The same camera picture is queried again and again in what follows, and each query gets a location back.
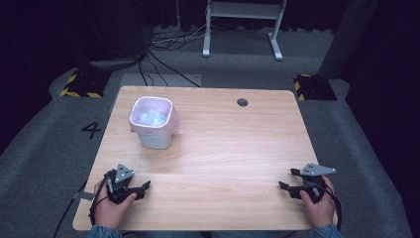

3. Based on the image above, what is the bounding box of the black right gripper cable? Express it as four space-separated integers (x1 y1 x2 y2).
317 180 344 232

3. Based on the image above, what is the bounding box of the black yellow striped stand base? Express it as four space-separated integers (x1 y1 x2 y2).
58 67 113 99
292 73 339 102

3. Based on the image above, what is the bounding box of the grey power strip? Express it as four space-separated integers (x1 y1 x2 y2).
88 58 144 71

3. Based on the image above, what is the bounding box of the white metal stand frame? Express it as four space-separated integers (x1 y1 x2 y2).
201 0 289 61

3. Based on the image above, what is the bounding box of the pink bin bag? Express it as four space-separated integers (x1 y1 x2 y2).
128 95 181 135

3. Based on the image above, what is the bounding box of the bundle of black floor cables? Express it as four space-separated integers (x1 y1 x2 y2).
88 19 219 88

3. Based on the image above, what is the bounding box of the grey tape piece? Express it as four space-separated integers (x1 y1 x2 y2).
70 190 95 201

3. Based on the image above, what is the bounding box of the person's right hand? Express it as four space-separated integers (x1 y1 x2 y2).
298 175 337 230

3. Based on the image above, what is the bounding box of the person's left hand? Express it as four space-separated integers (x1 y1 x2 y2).
93 179 139 230

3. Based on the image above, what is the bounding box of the crumpled clear plastic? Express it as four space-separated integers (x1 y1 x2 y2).
137 108 168 128

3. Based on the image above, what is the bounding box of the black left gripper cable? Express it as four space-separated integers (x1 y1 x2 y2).
52 172 112 238

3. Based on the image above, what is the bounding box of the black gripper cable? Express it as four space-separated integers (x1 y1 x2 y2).
52 172 112 238
317 180 344 232

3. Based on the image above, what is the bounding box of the grey pillar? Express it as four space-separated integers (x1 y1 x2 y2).
317 0 380 80

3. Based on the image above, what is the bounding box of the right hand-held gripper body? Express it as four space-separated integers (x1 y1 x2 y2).
298 162 337 204

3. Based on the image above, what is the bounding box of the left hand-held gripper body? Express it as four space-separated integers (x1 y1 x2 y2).
103 163 137 205

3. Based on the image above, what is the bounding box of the white trash bin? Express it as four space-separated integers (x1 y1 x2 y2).
129 95 174 151

